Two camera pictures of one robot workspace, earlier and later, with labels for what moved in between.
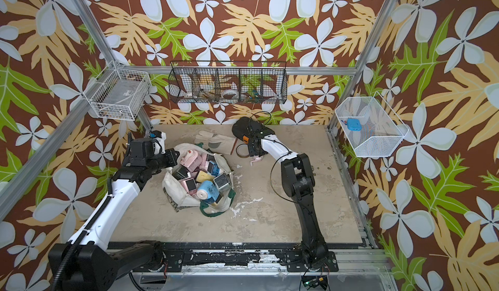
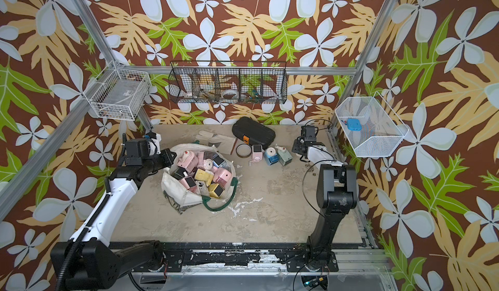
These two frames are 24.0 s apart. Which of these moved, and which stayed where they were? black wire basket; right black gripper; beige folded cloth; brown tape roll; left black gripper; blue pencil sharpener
Moved: right black gripper; blue pencil sharpener
Stayed: left black gripper; beige folded cloth; brown tape roll; black wire basket
